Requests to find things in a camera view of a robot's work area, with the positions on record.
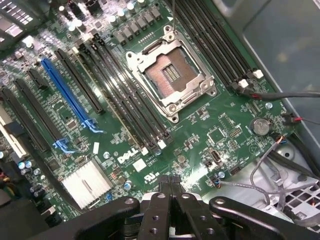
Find black RAM slot white latch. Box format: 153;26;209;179
174;0;249;88
71;46;150;156
89;37;168;150
194;0;263;79

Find silver finned heatsink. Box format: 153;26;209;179
60;159;119;210

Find green Dell motherboard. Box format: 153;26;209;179
0;0;303;221

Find silver coin cell battery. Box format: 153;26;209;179
250;116;272;137

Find long black expansion slot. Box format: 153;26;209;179
0;86;49;154
54;48;106;116

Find silver CPU socket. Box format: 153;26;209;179
124;24;217;125

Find black expansion slot blue latch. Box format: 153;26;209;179
13;78;77;154

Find white expansion slot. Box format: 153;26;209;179
0;104;30;159

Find short black expansion slot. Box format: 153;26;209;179
25;68;49;90

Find grey metal PC case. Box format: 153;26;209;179
0;0;320;240

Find thin metal locking lever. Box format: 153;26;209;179
169;0;180;35

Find black cable bundle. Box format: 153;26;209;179
268;132;320;181

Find thin red black wire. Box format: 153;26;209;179
283;113;320;126

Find thick black sleeved wire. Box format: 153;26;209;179
236;87;320;101

